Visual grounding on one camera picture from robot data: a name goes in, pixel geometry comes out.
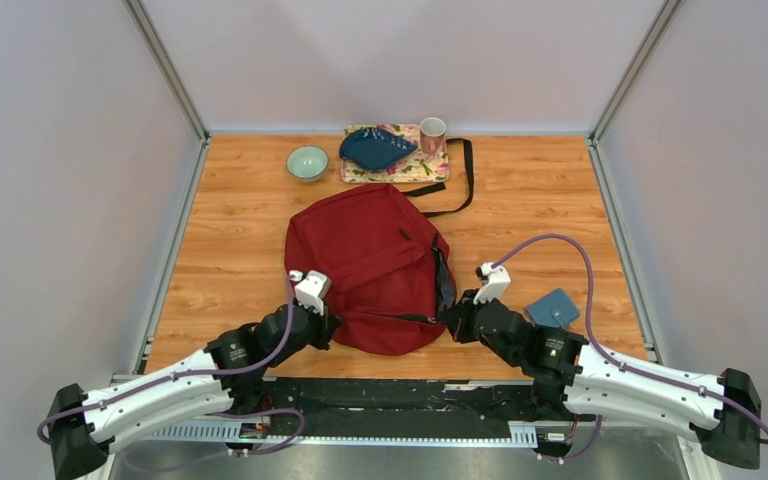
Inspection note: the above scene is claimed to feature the light green bowl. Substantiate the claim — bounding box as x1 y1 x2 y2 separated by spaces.
286 146 329 182

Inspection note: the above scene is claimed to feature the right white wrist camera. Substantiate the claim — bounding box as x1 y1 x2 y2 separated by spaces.
473 262 511 305

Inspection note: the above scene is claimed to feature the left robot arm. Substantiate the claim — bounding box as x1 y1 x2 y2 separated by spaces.
38 301 342 479

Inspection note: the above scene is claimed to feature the blue wallet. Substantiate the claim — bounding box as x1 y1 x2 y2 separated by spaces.
525 288 581 329

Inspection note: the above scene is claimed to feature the dark blue leaf plate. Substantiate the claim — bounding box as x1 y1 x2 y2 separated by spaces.
338 127 418 171

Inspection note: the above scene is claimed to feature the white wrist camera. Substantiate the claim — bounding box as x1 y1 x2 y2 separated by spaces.
288 270 332 316
473 262 511 305

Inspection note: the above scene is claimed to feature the pink mug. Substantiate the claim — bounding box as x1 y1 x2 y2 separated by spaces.
419 117 447 156

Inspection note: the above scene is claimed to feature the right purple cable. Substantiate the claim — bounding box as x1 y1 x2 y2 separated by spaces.
489 233 768 464

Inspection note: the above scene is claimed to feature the purple cable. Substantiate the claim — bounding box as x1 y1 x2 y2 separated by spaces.
36 270 307 475
489 233 768 464

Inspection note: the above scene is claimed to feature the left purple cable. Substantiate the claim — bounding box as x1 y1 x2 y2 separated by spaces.
36 270 307 475

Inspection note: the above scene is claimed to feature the floral tray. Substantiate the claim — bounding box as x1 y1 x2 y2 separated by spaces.
340 124 450 184

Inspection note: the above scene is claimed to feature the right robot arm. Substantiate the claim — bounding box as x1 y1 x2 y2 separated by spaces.
438 291 761 470

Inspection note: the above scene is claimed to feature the red backpack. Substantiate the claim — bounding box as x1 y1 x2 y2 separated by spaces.
283 137 477 358

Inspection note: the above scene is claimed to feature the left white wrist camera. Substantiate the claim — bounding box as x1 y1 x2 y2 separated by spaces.
288 270 332 316

